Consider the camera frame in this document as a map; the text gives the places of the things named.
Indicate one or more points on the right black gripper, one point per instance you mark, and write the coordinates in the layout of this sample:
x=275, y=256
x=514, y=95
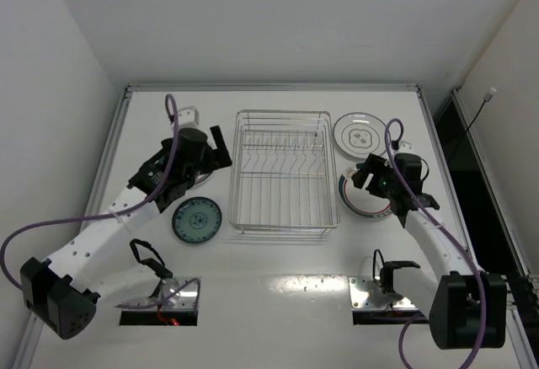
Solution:
x=370, y=176

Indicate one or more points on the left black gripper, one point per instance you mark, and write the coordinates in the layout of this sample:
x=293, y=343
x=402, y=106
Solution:
x=215, y=155

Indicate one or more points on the white plate grey rim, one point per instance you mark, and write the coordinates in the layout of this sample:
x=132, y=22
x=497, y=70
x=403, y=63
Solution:
x=360, y=134

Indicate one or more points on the blue floral green plate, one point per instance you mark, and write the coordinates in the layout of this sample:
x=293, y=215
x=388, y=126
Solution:
x=196, y=220

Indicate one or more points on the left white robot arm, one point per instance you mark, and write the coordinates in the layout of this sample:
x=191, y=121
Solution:
x=59, y=290

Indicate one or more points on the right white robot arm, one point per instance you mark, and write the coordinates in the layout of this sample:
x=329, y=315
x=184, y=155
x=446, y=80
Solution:
x=465, y=306

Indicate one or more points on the left green red rimmed plate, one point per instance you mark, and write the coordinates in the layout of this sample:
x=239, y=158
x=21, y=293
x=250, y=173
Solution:
x=202, y=179

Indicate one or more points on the green red rimmed plate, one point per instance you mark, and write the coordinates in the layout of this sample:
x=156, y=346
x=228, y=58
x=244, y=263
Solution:
x=202, y=179
x=359, y=201

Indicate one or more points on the right green red rimmed plate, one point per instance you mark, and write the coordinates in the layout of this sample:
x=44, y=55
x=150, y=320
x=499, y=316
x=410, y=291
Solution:
x=359, y=201

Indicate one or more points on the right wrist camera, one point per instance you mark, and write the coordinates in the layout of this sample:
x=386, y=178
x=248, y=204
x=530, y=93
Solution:
x=405, y=147

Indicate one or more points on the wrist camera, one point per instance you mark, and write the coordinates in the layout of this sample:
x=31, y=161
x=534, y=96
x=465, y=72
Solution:
x=405, y=147
x=188, y=117

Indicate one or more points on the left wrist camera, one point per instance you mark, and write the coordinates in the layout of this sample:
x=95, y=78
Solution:
x=188, y=117

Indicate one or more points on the metal wire dish rack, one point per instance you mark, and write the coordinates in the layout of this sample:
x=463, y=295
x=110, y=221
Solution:
x=284, y=178

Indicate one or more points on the aluminium table frame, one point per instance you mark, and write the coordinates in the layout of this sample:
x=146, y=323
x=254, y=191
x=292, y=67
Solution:
x=267, y=300

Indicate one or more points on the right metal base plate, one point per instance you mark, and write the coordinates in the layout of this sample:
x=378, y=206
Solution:
x=367, y=297

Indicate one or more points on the metal base plate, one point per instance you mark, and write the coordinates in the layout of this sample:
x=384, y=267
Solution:
x=175, y=294
x=367, y=297

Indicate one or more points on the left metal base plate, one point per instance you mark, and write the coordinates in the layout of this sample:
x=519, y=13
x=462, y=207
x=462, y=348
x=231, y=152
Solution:
x=175, y=294

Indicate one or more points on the black wall cable white plug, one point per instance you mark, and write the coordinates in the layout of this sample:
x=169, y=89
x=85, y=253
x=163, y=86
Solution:
x=486, y=99

